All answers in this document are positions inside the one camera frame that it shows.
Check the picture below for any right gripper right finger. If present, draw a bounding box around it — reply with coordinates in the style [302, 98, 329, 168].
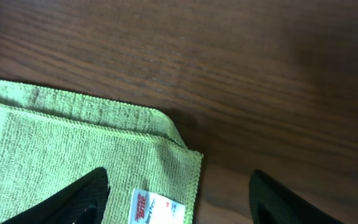
[249, 169, 342, 224]

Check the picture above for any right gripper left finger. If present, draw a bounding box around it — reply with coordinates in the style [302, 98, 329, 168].
[5, 167, 110, 224]

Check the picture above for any bright green cloth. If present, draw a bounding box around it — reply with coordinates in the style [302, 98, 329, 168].
[0, 80, 203, 223]

